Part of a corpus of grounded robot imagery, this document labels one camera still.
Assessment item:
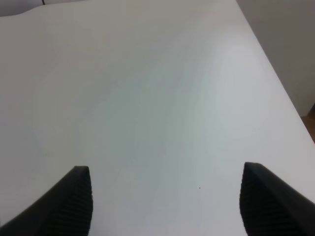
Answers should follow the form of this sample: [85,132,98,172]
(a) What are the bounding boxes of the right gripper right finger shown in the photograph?
[239,162,315,236]

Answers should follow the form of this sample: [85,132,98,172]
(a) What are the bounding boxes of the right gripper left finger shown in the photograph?
[0,166,94,236]

